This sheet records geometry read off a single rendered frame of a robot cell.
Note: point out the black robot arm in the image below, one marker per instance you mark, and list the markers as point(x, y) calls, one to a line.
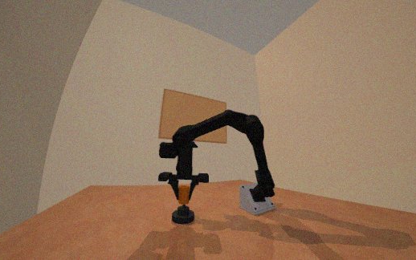
point(250, 125)

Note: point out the black round pedestal with short shaft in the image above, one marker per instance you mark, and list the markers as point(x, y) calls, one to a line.
point(183, 215)

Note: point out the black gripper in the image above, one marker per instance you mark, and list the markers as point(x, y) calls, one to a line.
point(184, 170)

